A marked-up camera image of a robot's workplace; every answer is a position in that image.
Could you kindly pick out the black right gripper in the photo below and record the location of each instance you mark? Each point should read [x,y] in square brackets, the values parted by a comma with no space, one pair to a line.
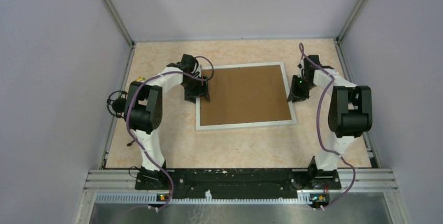
[291,97]

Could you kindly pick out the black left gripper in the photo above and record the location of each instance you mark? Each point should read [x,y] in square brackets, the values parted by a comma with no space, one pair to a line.
[191,96]

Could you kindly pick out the white picture frame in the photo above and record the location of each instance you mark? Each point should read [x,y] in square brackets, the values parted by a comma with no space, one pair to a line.
[242,125]

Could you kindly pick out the brown frame backing board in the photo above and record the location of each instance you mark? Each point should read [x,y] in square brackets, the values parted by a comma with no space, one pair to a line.
[245,94]

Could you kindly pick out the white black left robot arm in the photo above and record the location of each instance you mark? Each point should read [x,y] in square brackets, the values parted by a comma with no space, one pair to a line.
[144,109]

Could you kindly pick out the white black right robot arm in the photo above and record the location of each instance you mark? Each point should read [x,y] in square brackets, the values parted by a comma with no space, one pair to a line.
[349,116]

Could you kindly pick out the black microphone on tripod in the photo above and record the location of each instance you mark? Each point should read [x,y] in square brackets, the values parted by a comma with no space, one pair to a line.
[116,102]

